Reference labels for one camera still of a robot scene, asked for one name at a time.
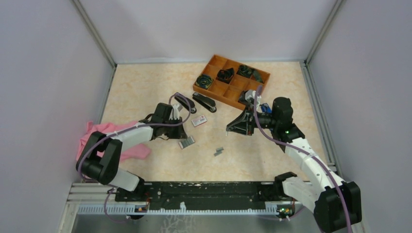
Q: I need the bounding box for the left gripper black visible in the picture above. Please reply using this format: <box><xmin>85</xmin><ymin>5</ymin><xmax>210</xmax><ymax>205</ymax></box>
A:
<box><xmin>162</xmin><ymin>116</ymin><xmax>188</xmax><ymax>139</ymax></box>

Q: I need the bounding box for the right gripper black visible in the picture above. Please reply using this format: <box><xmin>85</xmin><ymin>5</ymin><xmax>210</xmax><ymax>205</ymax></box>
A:
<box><xmin>226</xmin><ymin>103</ymin><xmax>279</xmax><ymax>135</ymax></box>

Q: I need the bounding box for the tray of staple strips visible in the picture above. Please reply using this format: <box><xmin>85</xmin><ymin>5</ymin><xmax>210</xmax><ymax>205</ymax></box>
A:
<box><xmin>178</xmin><ymin>136</ymin><xmax>195</xmax><ymax>149</ymax></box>

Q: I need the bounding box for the blue stapler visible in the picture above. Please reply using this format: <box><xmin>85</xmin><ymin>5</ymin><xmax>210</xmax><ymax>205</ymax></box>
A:
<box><xmin>260</xmin><ymin>103</ymin><xmax>272</xmax><ymax>114</ymax></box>

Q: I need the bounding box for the black stapler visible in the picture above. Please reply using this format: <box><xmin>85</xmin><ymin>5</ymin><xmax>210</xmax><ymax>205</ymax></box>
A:
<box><xmin>192</xmin><ymin>92</ymin><xmax>217</xmax><ymax>113</ymax></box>
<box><xmin>174</xmin><ymin>93</ymin><xmax>197</xmax><ymax>114</ymax></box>

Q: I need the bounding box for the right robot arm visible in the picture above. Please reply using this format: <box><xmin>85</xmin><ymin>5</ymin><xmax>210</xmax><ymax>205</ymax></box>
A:
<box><xmin>226</xmin><ymin>97</ymin><xmax>362</xmax><ymax>233</ymax></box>

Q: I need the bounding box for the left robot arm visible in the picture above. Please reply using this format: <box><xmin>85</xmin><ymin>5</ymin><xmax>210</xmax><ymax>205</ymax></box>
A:
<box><xmin>76</xmin><ymin>103</ymin><xmax>187</xmax><ymax>201</ymax></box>

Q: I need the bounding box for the red white staple box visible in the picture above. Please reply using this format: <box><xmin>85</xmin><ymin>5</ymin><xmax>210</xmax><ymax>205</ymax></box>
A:
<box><xmin>191</xmin><ymin>115</ymin><xmax>207</xmax><ymax>127</ymax></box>

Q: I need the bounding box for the black coiled item lower right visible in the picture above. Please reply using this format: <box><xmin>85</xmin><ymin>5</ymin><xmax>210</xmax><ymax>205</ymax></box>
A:
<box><xmin>238</xmin><ymin>91</ymin><xmax>248</xmax><ymax>105</ymax></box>

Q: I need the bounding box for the pink cloth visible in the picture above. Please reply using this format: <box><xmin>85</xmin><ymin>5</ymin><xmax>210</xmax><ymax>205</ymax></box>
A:
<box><xmin>76</xmin><ymin>120</ymin><xmax>152</xmax><ymax>178</ymax></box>

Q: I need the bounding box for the dark green flat item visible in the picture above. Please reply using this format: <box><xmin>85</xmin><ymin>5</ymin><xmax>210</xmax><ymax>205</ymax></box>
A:
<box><xmin>253</xmin><ymin>70</ymin><xmax>264</xmax><ymax>83</ymax></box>

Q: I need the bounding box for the orange compartment tray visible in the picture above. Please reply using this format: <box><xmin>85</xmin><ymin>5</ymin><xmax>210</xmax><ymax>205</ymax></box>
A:
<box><xmin>192</xmin><ymin>54</ymin><xmax>271</xmax><ymax>110</ymax></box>

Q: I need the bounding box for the black coiled item centre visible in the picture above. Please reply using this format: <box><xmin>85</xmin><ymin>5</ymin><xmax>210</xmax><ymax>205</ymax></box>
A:
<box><xmin>216</xmin><ymin>68</ymin><xmax>235</xmax><ymax>84</ymax></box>

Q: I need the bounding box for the black coiled item upper right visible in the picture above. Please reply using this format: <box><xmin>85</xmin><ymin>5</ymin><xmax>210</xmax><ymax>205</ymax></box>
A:
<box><xmin>237</xmin><ymin>65</ymin><xmax>255</xmax><ymax>78</ymax></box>

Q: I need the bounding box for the black coiled item blue-green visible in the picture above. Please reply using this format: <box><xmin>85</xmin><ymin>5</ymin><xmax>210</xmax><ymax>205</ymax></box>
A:
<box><xmin>195</xmin><ymin>74</ymin><xmax>213</xmax><ymax>90</ymax></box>

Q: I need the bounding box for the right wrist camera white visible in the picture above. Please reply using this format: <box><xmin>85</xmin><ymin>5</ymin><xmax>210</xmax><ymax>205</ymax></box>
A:
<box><xmin>244</xmin><ymin>90</ymin><xmax>261</xmax><ymax>109</ymax></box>

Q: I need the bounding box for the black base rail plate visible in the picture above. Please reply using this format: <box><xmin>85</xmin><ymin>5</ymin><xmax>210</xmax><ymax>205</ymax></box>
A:
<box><xmin>115</xmin><ymin>181</ymin><xmax>296</xmax><ymax>212</ymax></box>

